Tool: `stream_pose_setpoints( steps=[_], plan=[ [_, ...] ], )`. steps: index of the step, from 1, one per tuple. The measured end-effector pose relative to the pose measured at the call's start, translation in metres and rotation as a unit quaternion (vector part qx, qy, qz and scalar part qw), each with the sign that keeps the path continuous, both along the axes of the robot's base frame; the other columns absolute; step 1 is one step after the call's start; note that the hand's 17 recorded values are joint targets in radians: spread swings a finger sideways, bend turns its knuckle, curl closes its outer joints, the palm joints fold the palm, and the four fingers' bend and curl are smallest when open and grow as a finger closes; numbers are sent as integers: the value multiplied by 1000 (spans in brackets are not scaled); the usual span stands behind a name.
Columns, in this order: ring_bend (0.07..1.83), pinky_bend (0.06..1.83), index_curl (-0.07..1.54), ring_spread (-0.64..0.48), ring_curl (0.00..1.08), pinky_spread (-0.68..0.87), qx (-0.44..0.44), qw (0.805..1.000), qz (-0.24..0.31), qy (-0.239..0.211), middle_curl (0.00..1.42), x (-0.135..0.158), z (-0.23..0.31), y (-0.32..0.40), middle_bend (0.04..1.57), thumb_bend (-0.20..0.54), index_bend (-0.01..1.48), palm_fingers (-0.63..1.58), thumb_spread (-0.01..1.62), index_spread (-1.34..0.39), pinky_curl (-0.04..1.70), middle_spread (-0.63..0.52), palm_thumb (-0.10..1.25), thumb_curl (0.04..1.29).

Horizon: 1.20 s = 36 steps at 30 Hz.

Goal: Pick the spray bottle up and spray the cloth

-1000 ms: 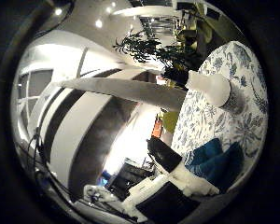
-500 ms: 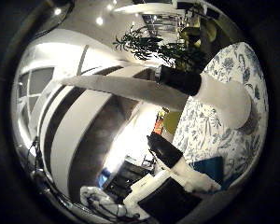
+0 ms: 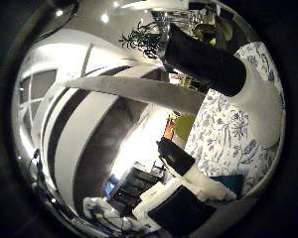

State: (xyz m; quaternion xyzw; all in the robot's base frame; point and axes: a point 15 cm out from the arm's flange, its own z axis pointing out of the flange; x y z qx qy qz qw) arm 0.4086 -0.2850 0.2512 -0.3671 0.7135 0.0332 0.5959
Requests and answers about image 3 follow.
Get black shelf unit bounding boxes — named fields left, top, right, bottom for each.
left=110, top=167, right=158, bottom=207

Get blue container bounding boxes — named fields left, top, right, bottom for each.
left=103, top=176, right=119, bottom=196

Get green potted plant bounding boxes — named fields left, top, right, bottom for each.
left=118, top=21, right=163, bottom=60

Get white framed window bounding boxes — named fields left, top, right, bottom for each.
left=19, top=68, right=59, bottom=133

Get large orange wall panel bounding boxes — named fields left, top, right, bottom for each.
left=163, top=115, right=176, bottom=141

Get blue white-striped cloth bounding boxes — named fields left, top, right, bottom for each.
left=210, top=174, right=246, bottom=199

